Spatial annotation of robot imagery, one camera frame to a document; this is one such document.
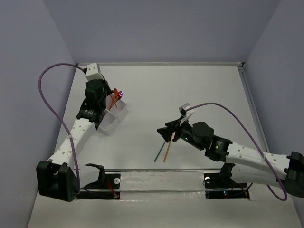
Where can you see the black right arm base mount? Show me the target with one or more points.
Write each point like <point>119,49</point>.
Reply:
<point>219,185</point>

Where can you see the yellow chopstick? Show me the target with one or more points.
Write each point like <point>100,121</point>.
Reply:
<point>168,148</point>

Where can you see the orange spoon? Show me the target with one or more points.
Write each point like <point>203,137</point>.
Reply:
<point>115,92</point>

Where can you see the teal chopstick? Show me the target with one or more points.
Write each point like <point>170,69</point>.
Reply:
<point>160,150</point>

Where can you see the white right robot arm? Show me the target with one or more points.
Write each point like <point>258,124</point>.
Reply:
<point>240,164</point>

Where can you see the white divided utensil container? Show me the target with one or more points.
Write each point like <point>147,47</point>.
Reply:
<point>113,116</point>

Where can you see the aluminium table edge rail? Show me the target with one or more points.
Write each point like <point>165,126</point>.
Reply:
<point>238,64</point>

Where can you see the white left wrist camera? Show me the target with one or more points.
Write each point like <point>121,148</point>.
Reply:
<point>92,72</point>

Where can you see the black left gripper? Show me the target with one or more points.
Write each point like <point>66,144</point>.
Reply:
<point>104,95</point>

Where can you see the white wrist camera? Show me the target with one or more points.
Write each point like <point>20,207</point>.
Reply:
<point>185,114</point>
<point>92,72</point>

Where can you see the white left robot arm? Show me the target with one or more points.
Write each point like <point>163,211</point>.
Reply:
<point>59,176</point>

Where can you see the iridescent ornate spoon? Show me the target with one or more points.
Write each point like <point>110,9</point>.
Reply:
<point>120,95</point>

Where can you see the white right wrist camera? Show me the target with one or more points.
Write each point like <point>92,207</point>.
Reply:
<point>185,114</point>

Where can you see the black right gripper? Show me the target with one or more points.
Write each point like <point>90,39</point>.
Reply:
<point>175,125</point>

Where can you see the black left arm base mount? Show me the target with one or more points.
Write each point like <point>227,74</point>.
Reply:
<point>99,184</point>

